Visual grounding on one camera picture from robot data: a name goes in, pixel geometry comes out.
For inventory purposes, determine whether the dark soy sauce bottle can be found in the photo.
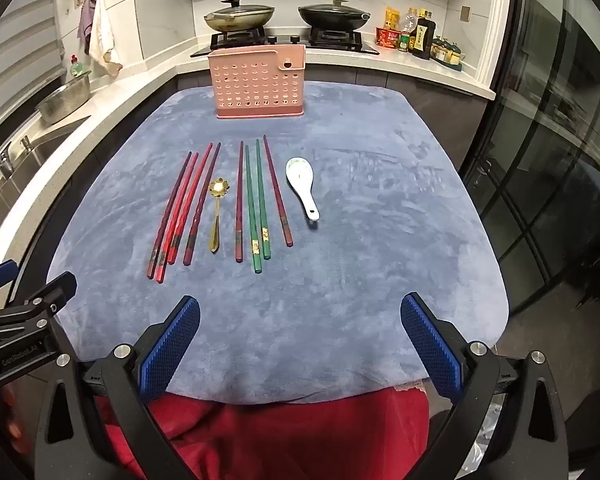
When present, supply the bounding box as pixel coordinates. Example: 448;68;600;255
410;9;435;60

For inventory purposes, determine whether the red cloth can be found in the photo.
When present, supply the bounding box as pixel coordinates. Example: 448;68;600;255
95;384;432;480

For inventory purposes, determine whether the metal basin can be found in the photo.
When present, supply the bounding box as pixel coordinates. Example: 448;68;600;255
34;70;92;125

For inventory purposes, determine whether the beige pan with glass lid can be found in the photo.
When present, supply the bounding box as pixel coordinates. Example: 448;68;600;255
202;0;277;32

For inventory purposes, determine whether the black gas stove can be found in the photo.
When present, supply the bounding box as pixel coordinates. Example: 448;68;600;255
190;27;381;58

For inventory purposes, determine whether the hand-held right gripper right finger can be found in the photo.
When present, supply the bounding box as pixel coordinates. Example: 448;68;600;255
400;292;571;480

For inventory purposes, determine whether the white window blind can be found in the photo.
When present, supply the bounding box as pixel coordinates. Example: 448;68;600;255
0;0;67;128

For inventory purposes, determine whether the red instant noodle cup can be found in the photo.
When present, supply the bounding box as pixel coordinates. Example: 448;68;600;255
375;27;401;50

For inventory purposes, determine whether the blue plush mat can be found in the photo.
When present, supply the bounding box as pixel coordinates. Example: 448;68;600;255
46;80;511;406

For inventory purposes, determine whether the black framed glass door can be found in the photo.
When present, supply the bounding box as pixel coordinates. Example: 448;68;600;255
457;0;600;313

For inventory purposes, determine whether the purple hanging cloth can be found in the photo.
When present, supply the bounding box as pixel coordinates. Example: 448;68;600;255
77;0;97;54

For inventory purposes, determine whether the green chopstick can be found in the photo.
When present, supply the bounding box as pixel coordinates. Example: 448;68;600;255
244;145;261;275
255;139;271;261

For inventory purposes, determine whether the black wok with lid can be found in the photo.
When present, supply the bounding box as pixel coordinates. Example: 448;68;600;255
297;0;371;31

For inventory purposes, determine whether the green dish soap bottle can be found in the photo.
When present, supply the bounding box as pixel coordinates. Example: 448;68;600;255
68;54;91;81

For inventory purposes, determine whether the dark red chopstick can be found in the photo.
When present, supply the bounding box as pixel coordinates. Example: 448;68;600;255
262;134;295;248
235;140;244;263
146;151;193;280
183;142;222;267

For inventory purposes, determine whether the steel kitchen sink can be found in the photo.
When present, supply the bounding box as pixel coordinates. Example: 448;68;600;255
0;114;92;243

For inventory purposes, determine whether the pink perforated utensil holder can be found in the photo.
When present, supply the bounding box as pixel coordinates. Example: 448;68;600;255
207;44;307;121

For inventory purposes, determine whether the spice jar rack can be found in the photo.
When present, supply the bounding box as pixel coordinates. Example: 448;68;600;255
431;35;467;69

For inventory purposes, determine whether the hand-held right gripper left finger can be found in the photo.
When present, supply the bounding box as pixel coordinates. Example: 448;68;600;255
32;295;202;480

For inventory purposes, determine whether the clear bottle with yellow cap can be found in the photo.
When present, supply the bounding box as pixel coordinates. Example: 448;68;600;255
399;8;421;37

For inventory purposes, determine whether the white hanging towel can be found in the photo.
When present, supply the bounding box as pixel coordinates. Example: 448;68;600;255
88;0;124;78

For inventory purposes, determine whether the gold metal spoon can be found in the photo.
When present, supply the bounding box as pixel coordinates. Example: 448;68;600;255
208;177;231;254

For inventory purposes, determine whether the white ceramic spoon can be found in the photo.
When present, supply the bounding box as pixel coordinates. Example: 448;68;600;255
285;157;321;221

